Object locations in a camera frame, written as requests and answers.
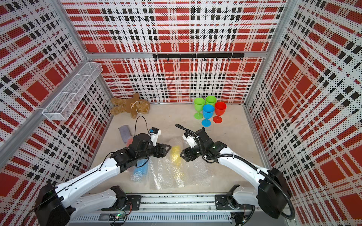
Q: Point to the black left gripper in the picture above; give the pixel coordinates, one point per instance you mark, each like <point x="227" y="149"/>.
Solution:
<point x="159" y="154"/>

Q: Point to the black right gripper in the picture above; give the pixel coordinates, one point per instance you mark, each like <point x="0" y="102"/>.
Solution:
<point x="188" y="152"/>

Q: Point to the bubble wrap sheet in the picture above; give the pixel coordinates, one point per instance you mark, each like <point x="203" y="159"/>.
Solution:
<point x="165" y="174"/>

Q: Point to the yellow glass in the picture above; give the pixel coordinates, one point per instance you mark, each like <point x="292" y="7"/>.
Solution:
<point x="176" y="158"/>

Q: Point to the light blue glass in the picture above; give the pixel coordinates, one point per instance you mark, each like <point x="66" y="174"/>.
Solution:
<point x="208" y="111"/>

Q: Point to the green wine glass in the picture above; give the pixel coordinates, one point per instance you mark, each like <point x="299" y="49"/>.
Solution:
<point x="198" y="105"/>
<point x="211" y="100"/>

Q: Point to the red glass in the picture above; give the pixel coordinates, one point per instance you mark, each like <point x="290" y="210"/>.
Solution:
<point x="220" y="108"/>

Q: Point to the pink glass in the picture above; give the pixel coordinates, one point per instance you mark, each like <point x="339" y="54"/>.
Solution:
<point x="129" y="141"/>

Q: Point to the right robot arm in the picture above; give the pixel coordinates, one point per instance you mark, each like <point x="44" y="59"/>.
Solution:
<point x="271" y="191"/>

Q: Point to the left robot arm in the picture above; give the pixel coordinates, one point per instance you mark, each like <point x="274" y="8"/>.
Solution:
<point x="57" y="205"/>

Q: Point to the blue glass in bubble wrap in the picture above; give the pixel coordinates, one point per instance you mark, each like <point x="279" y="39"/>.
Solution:
<point x="140" y="171"/>

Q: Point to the purple glass in bubble wrap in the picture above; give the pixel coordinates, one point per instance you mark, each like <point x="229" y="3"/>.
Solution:
<point x="125" y="133"/>

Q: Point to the brown teddy bear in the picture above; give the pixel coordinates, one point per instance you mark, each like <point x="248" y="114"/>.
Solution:
<point x="134" y="106"/>

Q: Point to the green circuit board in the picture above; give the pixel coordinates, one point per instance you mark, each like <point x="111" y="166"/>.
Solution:
<point x="117" y="217"/>

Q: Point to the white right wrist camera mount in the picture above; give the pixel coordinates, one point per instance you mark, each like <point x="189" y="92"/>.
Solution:
<point x="191" y="139"/>

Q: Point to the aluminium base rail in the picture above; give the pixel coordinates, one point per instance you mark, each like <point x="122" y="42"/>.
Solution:
<point x="175" y="208"/>

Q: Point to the white wire mesh basket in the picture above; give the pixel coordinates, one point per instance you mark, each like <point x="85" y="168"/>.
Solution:
<point x="65" y="102"/>

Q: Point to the black hook rail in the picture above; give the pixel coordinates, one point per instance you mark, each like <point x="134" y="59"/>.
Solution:
<point x="198" y="55"/>

